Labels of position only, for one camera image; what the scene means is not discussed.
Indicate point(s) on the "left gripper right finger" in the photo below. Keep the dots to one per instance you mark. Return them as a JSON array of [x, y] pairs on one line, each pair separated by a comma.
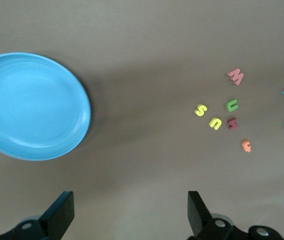
[[199, 217]]

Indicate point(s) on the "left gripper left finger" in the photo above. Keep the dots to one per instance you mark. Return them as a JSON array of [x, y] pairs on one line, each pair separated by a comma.
[[57, 217]]

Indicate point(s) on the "yellow foam letter U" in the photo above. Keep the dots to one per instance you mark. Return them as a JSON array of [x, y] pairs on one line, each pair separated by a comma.
[[213, 124]]

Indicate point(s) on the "yellow foam letter S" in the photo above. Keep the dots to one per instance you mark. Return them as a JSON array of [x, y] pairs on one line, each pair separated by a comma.
[[200, 110]]

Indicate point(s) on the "green foam letter n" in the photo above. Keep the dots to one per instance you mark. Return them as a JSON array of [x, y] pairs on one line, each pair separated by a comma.
[[228, 106]]

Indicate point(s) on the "orange foam letter J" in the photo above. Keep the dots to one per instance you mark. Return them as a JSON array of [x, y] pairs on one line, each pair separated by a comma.
[[246, 145]]

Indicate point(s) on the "dark red foam letter M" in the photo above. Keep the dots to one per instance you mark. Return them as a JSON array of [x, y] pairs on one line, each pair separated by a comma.
[[232, 123]]

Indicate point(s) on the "blue plate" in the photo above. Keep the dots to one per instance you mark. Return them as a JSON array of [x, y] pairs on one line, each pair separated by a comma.
[[32, 107]]

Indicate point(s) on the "pink foam letter W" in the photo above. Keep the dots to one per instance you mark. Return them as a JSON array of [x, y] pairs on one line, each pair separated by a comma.
[[236, 77]]

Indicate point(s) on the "brown table mat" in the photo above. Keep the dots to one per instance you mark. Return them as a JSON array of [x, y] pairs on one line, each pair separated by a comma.
[[144, 37]]

